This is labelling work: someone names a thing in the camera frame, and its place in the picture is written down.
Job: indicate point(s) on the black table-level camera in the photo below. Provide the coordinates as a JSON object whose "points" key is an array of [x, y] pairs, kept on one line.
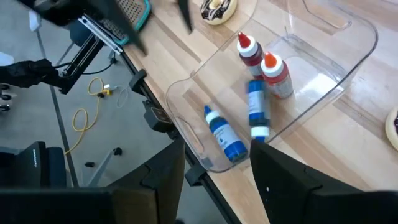
{"points": [[158, 118]]}

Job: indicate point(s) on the chocolate glazed toy donut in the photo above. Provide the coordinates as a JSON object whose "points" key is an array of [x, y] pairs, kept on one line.
{"points": [[224, 14], [392, 130]]}

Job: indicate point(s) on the grey metal stand leg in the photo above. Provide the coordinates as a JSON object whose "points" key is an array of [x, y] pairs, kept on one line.
{"points": [[102, 166]]}

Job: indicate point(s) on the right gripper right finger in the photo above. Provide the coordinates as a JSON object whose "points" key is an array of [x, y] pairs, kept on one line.
{"points": [[298, 193]]}

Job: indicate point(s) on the black office chair base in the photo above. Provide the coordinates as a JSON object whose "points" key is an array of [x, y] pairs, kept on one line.
{"points": [[4, 97]]}

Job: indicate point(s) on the dark red ink bottle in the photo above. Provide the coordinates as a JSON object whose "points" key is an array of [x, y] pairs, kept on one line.
{"points": [[250, 54]]}

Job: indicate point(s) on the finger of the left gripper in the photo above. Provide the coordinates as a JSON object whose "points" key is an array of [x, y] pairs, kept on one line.
{"points": [[124, 25], [185, 15]]}

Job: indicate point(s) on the orange red ink bottle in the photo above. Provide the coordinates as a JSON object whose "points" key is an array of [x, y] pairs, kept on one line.
{"points": [[276, 77]]}

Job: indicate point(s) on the black equipment case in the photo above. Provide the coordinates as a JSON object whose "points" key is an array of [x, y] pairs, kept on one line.
{"points": [[31, 168]]}

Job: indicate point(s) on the black cloth cover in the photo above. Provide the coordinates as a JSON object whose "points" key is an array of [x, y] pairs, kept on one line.
{"points": [[28, 73]]}

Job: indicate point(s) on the grey mesh pad teal edge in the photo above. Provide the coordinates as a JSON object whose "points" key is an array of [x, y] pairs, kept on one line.
{"points": [[140, 12]]}

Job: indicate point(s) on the blue ink bottle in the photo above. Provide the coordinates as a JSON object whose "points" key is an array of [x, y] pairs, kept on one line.
{"points": [[257, 105], [227, 138]]}

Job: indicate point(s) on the clear plastic bin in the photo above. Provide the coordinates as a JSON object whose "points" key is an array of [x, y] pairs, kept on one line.
{"points": [[326, 77]]}

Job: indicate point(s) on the black aluminium table frame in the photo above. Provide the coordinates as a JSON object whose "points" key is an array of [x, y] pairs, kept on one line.
{"points": [[214, 193]]}

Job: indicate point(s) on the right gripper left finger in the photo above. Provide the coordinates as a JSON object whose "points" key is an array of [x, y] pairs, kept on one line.
{"points": [[149, 199]]}

